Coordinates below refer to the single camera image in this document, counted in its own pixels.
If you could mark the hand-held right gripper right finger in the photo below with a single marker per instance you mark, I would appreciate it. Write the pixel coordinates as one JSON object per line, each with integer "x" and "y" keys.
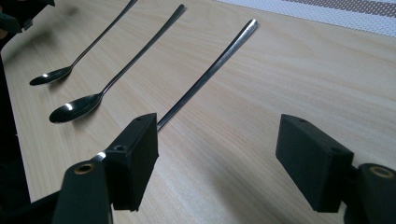
{"x": 311, "y": 165}

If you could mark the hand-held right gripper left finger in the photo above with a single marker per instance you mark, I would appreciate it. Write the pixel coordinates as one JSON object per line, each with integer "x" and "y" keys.
{"x": 132, "y": 168}

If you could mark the white perforated mat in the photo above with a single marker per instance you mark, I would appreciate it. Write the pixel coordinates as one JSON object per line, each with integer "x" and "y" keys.
{"x": 327, "y": 12}

